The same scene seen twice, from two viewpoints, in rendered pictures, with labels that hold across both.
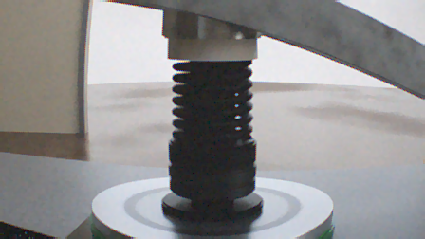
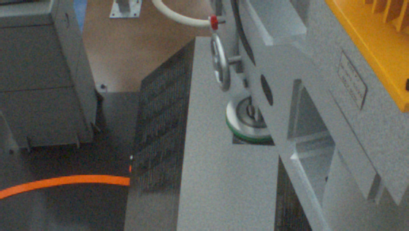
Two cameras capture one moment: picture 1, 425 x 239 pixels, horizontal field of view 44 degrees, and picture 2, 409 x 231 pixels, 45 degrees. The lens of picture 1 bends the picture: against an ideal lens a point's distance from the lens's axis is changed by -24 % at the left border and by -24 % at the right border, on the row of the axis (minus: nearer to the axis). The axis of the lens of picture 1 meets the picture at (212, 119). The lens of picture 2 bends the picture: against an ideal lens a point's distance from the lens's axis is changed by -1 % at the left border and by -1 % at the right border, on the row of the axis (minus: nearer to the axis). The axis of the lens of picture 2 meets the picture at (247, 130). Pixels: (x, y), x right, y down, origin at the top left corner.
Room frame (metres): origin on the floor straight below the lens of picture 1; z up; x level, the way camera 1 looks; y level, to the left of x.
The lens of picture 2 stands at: (0.72, 1.12, 2.09)
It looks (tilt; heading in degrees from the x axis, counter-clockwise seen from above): 49 degrees down; 261
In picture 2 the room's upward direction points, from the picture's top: 2 degrees clockwise
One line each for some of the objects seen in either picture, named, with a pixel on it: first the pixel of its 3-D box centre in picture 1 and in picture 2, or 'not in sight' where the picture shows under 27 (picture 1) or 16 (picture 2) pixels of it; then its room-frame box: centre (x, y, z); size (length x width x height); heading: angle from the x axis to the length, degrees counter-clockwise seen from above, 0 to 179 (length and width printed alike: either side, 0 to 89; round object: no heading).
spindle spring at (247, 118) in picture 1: (212, 87); not in sight; (0.52, 0.00, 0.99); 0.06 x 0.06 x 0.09
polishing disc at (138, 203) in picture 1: (212, 213); (258, 112); (0.52, 0.00, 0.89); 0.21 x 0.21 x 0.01
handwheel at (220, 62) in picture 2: not in sight; (233, 60); (0.61, 0.14, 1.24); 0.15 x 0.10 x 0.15; 100
